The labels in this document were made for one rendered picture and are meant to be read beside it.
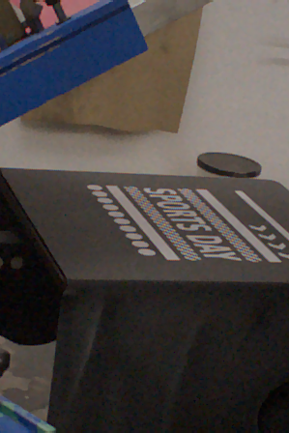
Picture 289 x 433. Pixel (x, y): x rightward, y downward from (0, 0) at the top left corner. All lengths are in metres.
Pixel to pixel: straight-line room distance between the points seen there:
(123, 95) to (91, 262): 2.23
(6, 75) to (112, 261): 0.37
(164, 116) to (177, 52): 0.21
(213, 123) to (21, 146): 0.63
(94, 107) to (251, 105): 0.55
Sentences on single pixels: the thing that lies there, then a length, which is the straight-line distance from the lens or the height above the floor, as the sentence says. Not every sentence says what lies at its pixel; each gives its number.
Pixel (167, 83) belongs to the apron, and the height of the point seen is 0.69.
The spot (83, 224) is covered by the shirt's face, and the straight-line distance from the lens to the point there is 1.71.
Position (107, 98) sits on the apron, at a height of 0.64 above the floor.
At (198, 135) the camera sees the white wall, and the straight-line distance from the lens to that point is 3.99.
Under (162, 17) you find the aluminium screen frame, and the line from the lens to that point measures 1.37.
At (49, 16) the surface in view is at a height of 1.24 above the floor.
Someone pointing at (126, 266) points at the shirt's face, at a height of 0.95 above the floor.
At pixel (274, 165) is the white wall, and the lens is 4.13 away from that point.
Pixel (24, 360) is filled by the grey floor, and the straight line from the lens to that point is 3.45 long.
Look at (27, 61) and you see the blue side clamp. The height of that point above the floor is 1.24.
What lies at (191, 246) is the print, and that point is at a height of 0.95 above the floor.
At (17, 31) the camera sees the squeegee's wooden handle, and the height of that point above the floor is 1.25.
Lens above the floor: 1.52
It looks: 19 degrees down
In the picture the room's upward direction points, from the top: 9 degrees clockwise
